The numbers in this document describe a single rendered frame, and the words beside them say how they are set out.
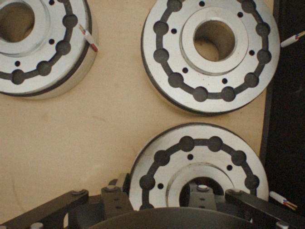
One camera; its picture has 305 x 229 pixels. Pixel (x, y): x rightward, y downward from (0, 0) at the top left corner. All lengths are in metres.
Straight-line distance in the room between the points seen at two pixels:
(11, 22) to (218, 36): 0.16
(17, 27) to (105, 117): 0.10
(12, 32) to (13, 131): 0.08
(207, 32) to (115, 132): 0.11
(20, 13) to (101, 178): 0.15
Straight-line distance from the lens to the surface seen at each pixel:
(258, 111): 0.20
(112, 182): 0.16
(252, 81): 0.17
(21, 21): 0.21
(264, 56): 0.18
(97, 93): 0.18
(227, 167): 0.16
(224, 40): 0.18
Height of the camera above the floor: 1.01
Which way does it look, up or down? 89 degrees down
